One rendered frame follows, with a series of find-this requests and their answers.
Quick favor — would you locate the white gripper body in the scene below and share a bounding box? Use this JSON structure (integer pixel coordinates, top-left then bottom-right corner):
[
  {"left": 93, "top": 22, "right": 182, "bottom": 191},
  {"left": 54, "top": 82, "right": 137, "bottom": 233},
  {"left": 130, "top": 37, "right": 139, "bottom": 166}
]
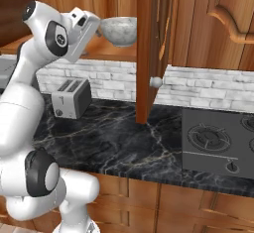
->
[{"left": 65, "top": 10, "right": 101, "bottom": 63}]

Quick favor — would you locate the grey marbled bowl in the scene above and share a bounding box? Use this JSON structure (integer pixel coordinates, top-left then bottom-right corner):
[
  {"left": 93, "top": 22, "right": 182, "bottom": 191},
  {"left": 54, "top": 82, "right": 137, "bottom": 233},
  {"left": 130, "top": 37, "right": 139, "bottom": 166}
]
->
[{"left": 99, "top": 16, "right": 138, "bottom": 49}]

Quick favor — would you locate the open wooden cabinet door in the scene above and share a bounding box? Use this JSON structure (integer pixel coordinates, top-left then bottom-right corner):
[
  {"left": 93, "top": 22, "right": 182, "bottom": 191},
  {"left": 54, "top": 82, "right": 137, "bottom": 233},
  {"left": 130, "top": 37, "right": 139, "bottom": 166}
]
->
[{"left": 135, "top": 0, "right": 174, "bottom": 125}]

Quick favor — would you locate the closed wooden cabinet door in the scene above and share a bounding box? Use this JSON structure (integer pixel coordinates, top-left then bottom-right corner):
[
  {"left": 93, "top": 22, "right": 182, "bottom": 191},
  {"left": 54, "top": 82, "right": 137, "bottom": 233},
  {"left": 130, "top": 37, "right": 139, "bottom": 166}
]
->
[{"left": 169, "top": 0, "right": 254, "bottom": 71}]

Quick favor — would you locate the silver two-slot toaster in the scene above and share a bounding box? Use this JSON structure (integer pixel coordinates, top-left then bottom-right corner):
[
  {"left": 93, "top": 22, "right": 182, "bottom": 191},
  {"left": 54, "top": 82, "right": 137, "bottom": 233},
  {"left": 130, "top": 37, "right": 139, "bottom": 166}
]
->
[{"left": 51, "top": 77, "right": 93, "bottom": 120}]

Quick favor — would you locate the white round door knob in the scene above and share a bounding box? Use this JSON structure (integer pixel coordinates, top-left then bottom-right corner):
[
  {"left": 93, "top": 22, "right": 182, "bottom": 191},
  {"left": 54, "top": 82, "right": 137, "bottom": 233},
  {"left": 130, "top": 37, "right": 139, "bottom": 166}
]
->
[{"left": 149, "top": 75, "right": 164, "bottom": 89}]

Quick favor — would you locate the grey appliance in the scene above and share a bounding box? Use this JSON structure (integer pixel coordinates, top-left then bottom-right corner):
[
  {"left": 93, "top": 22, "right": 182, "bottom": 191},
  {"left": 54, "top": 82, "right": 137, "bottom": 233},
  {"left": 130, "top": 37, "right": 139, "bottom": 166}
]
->
[{"left": 0, "top": 56, "right": 18, "bottom": 92}]

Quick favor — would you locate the grey gas hob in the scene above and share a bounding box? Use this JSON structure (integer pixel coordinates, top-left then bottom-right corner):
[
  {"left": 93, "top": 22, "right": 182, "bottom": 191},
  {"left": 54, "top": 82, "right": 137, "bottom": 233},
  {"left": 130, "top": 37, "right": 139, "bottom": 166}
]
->
[{"left": 181, "top": 107, "right": 254, "bottom": 180}]

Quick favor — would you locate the black hob knob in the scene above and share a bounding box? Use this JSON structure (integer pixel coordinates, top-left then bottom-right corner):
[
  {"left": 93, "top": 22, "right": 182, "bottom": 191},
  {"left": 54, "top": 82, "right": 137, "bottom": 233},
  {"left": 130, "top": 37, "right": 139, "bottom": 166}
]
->
[{"left": 225, "top": 160, "right": 240, "bottom": 175}]

